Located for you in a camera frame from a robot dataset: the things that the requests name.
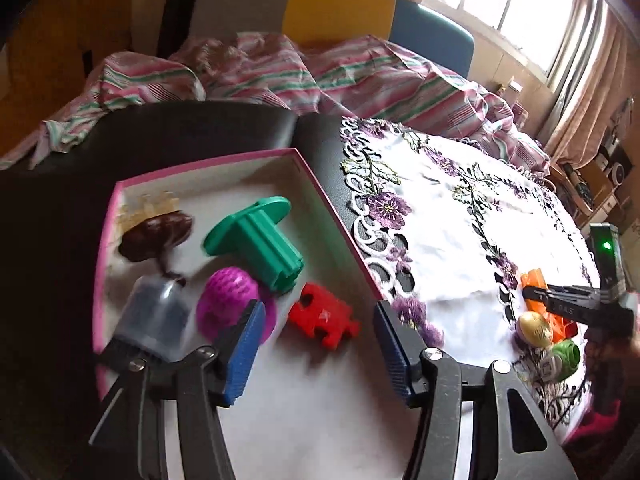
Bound golden egg toy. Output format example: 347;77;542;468
517;311;553;348

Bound grey dome toy black base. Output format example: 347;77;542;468
97;275;193;363

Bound wooden bedside table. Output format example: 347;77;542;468
547;160;621;231

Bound purple mesh ball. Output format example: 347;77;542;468
195;266;278;343

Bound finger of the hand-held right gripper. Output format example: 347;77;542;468
522;285;601;306
542;297;637;336

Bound grey yellow blue headboard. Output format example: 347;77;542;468
197;0;473;78

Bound pink patterned curtain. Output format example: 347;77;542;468
542;0;640;161

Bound red puzzle piece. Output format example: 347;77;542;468
287;282;361;351

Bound brown toy with crown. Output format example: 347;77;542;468
117;190;196;286

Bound black rolled mat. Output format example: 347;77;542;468
157;0;211;58

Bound dark pink cloth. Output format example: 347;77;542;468
565;402;623;446

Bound wooden wardrobe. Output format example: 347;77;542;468
0;0;171;111

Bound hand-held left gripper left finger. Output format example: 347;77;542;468
90;300;268;480

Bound window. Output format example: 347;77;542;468
425;0;601;86

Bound white embroidered tablecloth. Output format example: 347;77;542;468
340;116;601;446

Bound pink-rimmed white box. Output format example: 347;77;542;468
92;147;451;480

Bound orange linked cube blocks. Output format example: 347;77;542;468
520;269;578;341

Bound pink striped bedsheet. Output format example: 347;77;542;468
0;32;551;171

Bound green white round toy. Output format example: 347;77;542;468
542;340;582;382

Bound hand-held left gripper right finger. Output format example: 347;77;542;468
372;300;576;480

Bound green plastic toy block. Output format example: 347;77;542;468
202;196;305;293

